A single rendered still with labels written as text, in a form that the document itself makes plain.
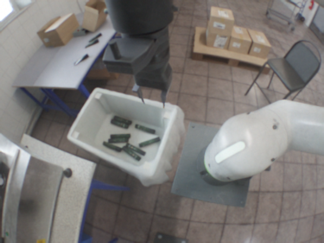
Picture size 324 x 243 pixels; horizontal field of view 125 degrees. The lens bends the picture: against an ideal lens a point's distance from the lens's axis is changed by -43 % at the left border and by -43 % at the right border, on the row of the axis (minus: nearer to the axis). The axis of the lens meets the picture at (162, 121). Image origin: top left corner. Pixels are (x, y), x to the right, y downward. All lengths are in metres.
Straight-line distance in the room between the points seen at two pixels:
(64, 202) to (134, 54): 0.80
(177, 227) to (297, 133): 1.28
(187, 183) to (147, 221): 1.02
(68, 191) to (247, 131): 0.81
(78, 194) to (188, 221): 0.99
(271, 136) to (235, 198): 0.28
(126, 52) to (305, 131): 0.35
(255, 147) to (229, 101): 1.56
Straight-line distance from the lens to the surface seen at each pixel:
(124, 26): 0.20
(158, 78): 0.28
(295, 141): 0.37
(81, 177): 0.80
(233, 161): 0.27
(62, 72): 1.38
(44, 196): 0.80
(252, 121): 0.31
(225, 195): 0.51
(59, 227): 0.92
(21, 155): 0.73
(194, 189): 0.49
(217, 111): 1.70
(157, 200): 1.42
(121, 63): 0.18
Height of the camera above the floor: 1.40
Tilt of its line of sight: 63 degrees down
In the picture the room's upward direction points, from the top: 10 degrees counter-clockwise
